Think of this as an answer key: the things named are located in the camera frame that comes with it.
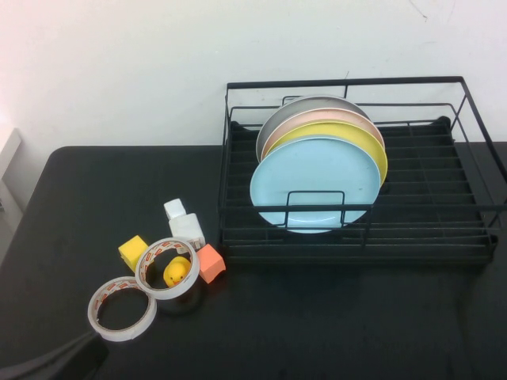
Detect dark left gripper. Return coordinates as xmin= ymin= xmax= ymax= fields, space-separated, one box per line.
xmin=0 ymin=332 xmax=110 ymax=380

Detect light blue round plate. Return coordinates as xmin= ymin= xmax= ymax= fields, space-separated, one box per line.
xmin=249 ymin=133 xmax=382 ymax=234

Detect grey round plate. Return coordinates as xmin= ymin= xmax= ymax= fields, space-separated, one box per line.
xmin=255 ymin=94 xmax=372 ymax=163

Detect pink round plate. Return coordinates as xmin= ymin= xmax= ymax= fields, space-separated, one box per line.
xmin=259 ymin=108 xmax=386 ymax=159

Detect yellow round plate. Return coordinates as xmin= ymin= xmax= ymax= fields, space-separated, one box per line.
xmin=264 ymin=120 xmax=389 ymax=187

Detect white double-sided tape roll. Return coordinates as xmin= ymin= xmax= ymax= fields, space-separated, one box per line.
xmin=86 ymin=275 xmax=158 ymax=342
xmin=135 ymin=236 xmax=200 ymax=300

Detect yellow foam cube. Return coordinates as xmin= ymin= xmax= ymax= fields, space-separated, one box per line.
xmin=117 ymin=234 xmax=150 ymax=272

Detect yellow rubber duck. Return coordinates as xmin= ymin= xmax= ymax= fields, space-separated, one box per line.
xmin=162 ymin=256 xmax=191 ymax=287

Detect orange foam cube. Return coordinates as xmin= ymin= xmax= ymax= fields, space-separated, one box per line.
xmin=196 ymin=243 xmax=227 ymax=284

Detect white power adapter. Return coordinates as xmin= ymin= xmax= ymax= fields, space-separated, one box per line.
xmin=168 ymin=212 xmax=207 ymax=251

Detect small white cube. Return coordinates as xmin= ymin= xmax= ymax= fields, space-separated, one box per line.
xmin=163 ymin=199 xmax=186 ymax=220

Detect black wire dish rack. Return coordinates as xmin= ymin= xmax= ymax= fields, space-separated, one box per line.
xmin=216 ymin=75 xmax=507 ymax=267

